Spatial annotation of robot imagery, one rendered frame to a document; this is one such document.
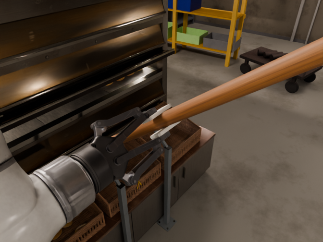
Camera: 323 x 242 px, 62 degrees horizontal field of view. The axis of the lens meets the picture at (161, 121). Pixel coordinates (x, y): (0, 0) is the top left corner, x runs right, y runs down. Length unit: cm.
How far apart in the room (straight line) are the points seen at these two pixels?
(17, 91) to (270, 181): 263
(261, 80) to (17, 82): 153
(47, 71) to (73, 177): 146
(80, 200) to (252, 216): 258
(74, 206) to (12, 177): 9
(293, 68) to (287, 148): 345
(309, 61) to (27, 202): 38
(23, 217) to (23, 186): 4
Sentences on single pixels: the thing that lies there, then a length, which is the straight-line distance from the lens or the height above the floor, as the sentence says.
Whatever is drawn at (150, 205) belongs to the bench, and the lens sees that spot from 233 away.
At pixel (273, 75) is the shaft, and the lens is 38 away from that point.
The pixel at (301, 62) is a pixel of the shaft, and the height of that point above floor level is 215.
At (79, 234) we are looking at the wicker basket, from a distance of 192.
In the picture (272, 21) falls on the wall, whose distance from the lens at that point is 778.
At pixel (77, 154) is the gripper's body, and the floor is 199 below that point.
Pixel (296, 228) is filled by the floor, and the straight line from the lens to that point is 298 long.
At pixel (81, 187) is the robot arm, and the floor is 198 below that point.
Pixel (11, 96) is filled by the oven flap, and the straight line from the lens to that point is 175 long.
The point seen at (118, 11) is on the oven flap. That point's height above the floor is 180.
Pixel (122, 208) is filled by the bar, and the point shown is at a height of 74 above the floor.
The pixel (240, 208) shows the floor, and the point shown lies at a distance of 293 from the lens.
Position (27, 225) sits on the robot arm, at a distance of 38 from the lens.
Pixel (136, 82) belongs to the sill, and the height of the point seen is 118.
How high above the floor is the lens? 228
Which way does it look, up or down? 36 degrees down
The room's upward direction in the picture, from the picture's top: straight up
